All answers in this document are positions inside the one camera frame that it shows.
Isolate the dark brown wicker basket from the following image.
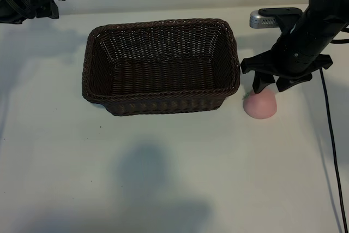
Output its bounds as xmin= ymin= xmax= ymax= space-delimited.
xmin=81 ymin=18 xmax=241 ymax=116

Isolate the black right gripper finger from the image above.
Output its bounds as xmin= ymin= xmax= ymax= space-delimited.
xmin=252 ymin=71 xmax=276 ymax=94
xmin=275 ymin=74 xmax=314 ymax=93

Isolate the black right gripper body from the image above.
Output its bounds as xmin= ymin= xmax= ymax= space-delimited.
xmin=240 ymin=9 xmax=341 ymax=81

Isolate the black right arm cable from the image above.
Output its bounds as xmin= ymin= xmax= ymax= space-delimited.
xmin=320 ymin=68 xmax=349 ymax=233

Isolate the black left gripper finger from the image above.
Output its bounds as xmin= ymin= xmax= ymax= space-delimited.
xmin=36 ymin=0 xmax=60 ymax=20
xmin=0 ymin=16 xmax=24 ymax=25

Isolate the pink peach with green leaf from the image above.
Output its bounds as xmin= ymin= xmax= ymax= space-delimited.
xmin=242 ymin=88 xmax=278 ymax=120

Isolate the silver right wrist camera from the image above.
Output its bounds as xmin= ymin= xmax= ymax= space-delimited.
xmin=249 ymin=7 xmax=303 ymax=35

